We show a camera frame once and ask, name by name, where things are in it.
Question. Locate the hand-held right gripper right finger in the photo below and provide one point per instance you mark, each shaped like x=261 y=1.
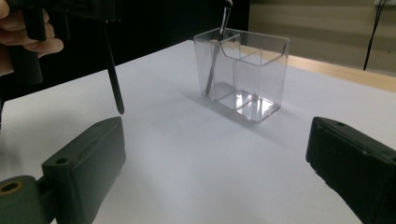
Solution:
x=351 y=168

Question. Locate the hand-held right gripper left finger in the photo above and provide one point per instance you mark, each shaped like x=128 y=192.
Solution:
x=84 y=168

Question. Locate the black makeup brush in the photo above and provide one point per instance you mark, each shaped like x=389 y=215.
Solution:
x=224 y=18
x=115 y=84

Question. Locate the clear plastic organizer box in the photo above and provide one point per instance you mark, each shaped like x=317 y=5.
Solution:
x=264 y=81

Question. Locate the wooden table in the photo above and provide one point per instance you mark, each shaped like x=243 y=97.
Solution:
x=342 y=73

